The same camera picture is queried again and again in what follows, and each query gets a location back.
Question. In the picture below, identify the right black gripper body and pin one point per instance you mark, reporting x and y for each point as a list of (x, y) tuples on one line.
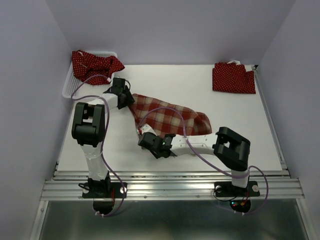
[(155, 153)]

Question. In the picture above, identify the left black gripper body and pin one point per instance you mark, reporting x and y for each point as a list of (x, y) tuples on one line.
[(127, 98)]

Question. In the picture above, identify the red plaid skirt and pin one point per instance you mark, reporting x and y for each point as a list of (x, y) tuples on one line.
[(166, 118)]

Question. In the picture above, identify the red polka dot skirt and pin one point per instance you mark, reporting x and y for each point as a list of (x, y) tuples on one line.
[(233, 77)]

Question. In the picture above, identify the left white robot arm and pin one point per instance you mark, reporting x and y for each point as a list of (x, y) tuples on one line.
[(89, 127)]

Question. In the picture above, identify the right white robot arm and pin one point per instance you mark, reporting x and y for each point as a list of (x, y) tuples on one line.
[(231, 148)]

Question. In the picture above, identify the white plastic basket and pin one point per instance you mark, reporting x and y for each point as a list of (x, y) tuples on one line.
[(71, 83)]

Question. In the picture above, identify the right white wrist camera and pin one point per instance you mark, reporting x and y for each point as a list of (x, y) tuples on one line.
[(146, 128)]

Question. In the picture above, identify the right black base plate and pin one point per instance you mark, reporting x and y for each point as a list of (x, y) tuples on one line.
[(225, 189)]

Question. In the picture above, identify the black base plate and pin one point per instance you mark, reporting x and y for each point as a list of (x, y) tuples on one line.
[(225, 189), (115, 192)]

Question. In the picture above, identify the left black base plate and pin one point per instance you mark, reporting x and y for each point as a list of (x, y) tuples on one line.
[(115, 192)]

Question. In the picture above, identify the aluminium rail frame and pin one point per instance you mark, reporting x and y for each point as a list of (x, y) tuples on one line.
[(172, 198)]

